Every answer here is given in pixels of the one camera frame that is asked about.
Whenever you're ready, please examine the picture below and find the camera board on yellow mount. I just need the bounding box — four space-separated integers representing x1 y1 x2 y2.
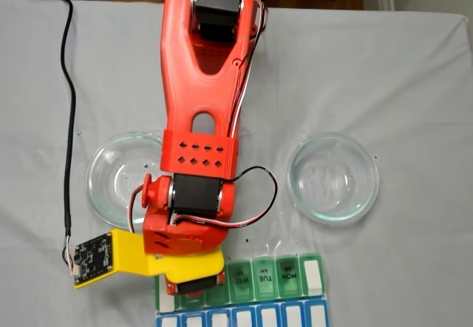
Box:
72 229 149 290

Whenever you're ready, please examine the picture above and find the weekly pill organizer box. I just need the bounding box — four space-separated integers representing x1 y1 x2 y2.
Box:
153 252 330 327

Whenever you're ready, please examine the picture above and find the glass bowl for green candies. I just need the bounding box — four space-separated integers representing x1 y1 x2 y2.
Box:
84 130 166 229

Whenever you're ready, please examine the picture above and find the black camera cable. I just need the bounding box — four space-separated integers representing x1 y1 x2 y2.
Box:
54 0 81 274

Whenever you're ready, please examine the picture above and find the glass bowl for red candies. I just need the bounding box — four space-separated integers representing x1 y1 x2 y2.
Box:
287 132 380 226

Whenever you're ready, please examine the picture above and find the white tablecloth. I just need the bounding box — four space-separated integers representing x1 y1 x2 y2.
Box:
0 0 469 327

